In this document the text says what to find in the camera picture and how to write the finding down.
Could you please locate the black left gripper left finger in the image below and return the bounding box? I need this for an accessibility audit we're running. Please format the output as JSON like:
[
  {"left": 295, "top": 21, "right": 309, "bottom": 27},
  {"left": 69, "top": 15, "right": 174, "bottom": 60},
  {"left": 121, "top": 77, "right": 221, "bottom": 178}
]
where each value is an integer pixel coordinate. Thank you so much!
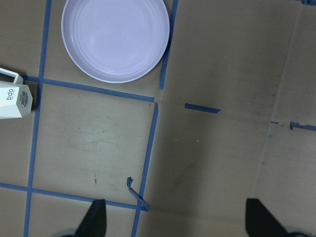
[{"left": 74, "top": 199, "right": 107, "bottom": 237}]

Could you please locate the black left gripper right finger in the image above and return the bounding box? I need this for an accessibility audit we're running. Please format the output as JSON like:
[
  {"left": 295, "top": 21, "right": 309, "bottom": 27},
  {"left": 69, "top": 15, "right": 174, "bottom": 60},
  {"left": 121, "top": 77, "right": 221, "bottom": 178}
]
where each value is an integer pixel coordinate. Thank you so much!
[{"left": 245, "top": 198, "right": 291, "bottom": 237}]

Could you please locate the white faceted mug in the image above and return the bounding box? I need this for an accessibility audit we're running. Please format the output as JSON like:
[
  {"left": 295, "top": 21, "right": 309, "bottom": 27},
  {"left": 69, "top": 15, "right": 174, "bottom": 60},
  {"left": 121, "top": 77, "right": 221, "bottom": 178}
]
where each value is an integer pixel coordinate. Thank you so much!
[{"left": 0, "top": 68, "right": 33, "bottom": 119}]

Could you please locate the lavender round plate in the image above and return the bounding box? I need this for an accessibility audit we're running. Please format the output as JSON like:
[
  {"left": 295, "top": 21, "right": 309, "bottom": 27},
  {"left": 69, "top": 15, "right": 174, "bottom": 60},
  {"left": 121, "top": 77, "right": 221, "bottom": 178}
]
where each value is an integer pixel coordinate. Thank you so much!
[{"left": 61, "top": 0, "right": 170, "bottom": 83}]

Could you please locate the brown cardboard table cover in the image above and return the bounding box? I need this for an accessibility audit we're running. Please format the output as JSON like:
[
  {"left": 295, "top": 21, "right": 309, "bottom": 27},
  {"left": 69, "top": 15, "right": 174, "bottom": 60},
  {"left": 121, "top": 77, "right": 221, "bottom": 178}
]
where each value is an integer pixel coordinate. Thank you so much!
[{"left": 0, "top": 0, "right": 316, "bottom": 237}]

